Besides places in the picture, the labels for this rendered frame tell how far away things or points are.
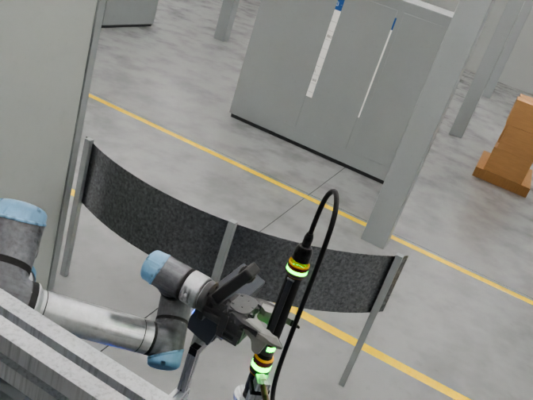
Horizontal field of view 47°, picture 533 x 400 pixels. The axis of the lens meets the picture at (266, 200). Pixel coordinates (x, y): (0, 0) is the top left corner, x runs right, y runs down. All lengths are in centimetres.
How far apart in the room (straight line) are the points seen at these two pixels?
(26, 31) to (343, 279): 203
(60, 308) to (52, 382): 81
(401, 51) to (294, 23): 133
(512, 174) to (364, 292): 605
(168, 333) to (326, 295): 214
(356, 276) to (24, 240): 242
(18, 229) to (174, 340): 41
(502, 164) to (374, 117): 265
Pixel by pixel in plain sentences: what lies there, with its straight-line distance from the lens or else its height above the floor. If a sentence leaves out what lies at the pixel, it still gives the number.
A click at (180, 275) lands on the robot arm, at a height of 167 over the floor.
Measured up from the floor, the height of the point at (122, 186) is 84.
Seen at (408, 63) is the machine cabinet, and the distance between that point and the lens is 719.
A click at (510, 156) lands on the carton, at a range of 931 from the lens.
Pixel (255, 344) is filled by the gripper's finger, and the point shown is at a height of 163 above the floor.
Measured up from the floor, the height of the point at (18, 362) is 204.
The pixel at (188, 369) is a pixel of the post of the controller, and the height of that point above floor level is 96.
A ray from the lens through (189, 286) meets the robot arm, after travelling 131.
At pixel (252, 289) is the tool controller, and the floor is 123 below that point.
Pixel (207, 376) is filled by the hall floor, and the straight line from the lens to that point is 366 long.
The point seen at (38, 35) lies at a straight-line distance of 307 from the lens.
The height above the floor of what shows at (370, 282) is 77.
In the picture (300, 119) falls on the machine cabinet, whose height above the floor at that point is 34.
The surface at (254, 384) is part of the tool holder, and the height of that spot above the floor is 153.
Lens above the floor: 239
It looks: 24 degrees down
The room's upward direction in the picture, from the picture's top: 18 degrees clockwise
